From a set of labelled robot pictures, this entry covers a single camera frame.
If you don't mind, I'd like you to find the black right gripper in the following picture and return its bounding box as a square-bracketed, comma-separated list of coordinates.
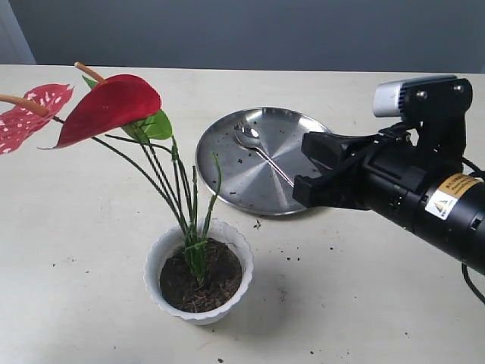
[293, 128, 463, 216]

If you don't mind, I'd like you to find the metal spork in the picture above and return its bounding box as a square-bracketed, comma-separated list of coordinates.
[234, 121, 294, 188]

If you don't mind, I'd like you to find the artificial red anthurium plant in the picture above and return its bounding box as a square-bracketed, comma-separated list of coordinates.
[1, 62, 215, 286]

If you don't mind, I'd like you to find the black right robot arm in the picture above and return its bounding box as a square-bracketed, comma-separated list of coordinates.
[293, 127, 484, 273]

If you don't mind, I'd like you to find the white scalloped flower pot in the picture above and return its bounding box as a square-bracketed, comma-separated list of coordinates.
[143, 218, 254, 325]

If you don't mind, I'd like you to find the dark brown potting soil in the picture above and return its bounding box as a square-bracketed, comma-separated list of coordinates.
[159, 238, 243, 313]

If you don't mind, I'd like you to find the round steel plate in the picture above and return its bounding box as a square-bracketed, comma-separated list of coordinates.
[196, 106, 328, 216]

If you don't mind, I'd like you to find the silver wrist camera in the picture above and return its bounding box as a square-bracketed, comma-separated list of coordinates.
[373, 75, 473, 124]

